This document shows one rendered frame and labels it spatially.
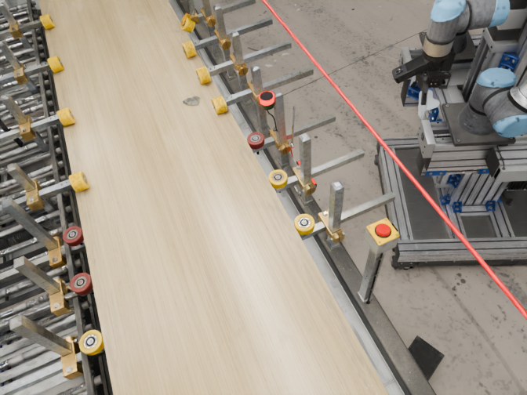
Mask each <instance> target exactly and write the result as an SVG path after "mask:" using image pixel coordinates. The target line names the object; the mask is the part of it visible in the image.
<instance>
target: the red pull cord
mask: <svg viewBox="0 0 527 395"><path fill-rule="evenodd" d="M262 1H263V3H264V4H265V5H266V6H267V8H269V10H270V11H271V12H272V13H273V14H274V16H275V17H276V18H277V19H278V21H279V22H280V23H281V24H282V26H283V27H284V28H285V29H286V30H287V31H288V32H289V34H290V35H291V36H292V37H293V39H294V40H295V41H296V43H297V44H298V45H299V46H300V48H301V49H302V50H303V51H304V52H305V53H306V54H307V55H308V57H309V58H310V59H311V60H312V62H313V63H314V64H315V65H316V67H317V68H318V69H319V70H320V71H321V72H322V73H323V75H324V76H325V77H326V78H327V80H328V81H329V82H330V83H331V85H332V86H333V87H334V88H335V90H336V91H337V92H338V93H339V94H340V95H341V96H342V98H343V99H344V100H345V101H346V103H347V104H348V105H349V106H350V108H351V109H352V110H353V111H354V112H355V113H356V115H357V116H358V117H359V118H360V119H361V121H362V122H363V123H364V124H365V126H366V127H367V128H368V129H369V131H370V132H371V133H372V134H373V135H374V136H375V137H376V139H377V140H378V141H379V142H380V144H381V145H382V146H383V148H384V149H385V150H386V151H387V152H388V154H389V155H390V156H391V157H392V158H393V159H394V160H395V162H396V163H397V164H398V165H399V167H400V168H401V169H402V171H403V172H404V173H405V174H406V175H407V176H408V177H409V178H410V180H411V181H412V182H413V183H414V185H415V186H416V187H417V188H418V190H419V191H420V192H421V193H422V195H423V196H424V197H425V198H426V199H427V200H428V201H429V203H430V204H431V205H432V206H433V208H434V209H435V210H436V211H437V213H438V214H439V215H440V216H441V217H442V218H443V219H444V221H445V222H446V223H447V224H448V226H449V227H450V228H451V229H452V231H453V232H454V233H455V234H456V236H457V237H458V238H459V239H460V240H461V241H462V242H463V244H464V245H465V246H466V247H467V249H468V250H469V251H470V252H471V254H472V255H473V256H474V257H475V258H476V260H477V261H478V262H479V263H480V264H481V265H482V267H483V268H484V269H485V271H486V272H487V273H488V274H489V276H490V277H491V278H492V279H493V280H494V281H495V282H496V283H497V285H498V286H499V287H500V288H501V290H502V291H503V292H504V293H505V295H506V296H507V297H508V299H509V300H510V301H511V302H512V303H513V304H514V305H515V306H516V308H517V309H518V310H519V311H520V313H521V314H522V315H523V316H524V318H525V319H526V320H527V311H526V310H525V309H524V307H523V306H522V305H521V304H520V302H519V301H518V300H517V299H516V298H515V297H514V296H513V295H512V294H511V292H510V291H509V290H508V289H507V287H506V286H505V285H504V284H503V282H502V281H501V280H500V279H499V278H498V277H497V276H496V275H495V273H494V272H493V271H492V270H491V268H490V267H489V266H488V265H487V263H486V262H485V261H484V260H483V258H482V257H481V256H480V255H479V254H478V253H477V252H476V251H475V250H474V248H473V247H472V246H471V244H470V243H469V242H468V241H467V239H466V238H465V237H464V236H463V235H462V234H461V233H460V232H459V231H458V229H457V228H456V227H455V226H454V224H453V223H452V222H451V221H450V219H449V218H448V217H447V216H446V214H445V213H444V212H443V211H442V210H441V209H440V208H439V207H438V205H437V204H436V203H435V202H434V200H433V199H432V198H431V197H430V195H429V194H428V193H427V192H426V191H425V189H423V188H422V187H421V185H420V184H419V183H418V182H417V180H416V179H415V178H414V177H413V175H412V174H411V173H410V172H409V170H408V169H407V168H406V167H405V166H404V165H403V164H402V163H401V161H400V160H399V159H398V158H397V156H396V155H395V154H394V153H393V151H392V150H391V149H390V148H389V146H388V145H386V143H385V142H384V141H383V140H382V139H381V138H380V136H379V135H378V134H377V133H376V131H375V130H374V129H373V127H372V126H371V125H370V124H369V123H368V122H367V121H366V120H365V119H364V117H363V116H362V115H361V114H360V112H359V111H358V110H357V109H356V107H355V106H354V105H353V104H352V102H351V101H350V100H349V99H348V98H347V97H346V96H345V95H344V94H343V92H342V91H341V90H340V88H339V87H338V86H337V85H336V83H335V82H334V81H333V80H332V79H331V78H330V77H329V76H328V75H327V73H326V72H325V71H324V70H323V68H322V67H321V66H320V65H319V63H318V62H317V61H316V60H315V58H314V57H313V56H312V55H311V54H310V53H309V52H308V51H307V49H306V48H305V47H304V46H303V44H302V43H301V42H300V41H299V39H298V38H297V37H296V36H295V35H294V33H292V32H291V30H290V29H289V28H288V27H287V26H286V24H285V23H284V22H283V21H282V19H281V18H280V17H279V16H278V14H277V13H276V12H275V11H274V10H273V9H272V8H271V7H270V5H269V4H268V3H267V2H266V0H262Z"/></svg>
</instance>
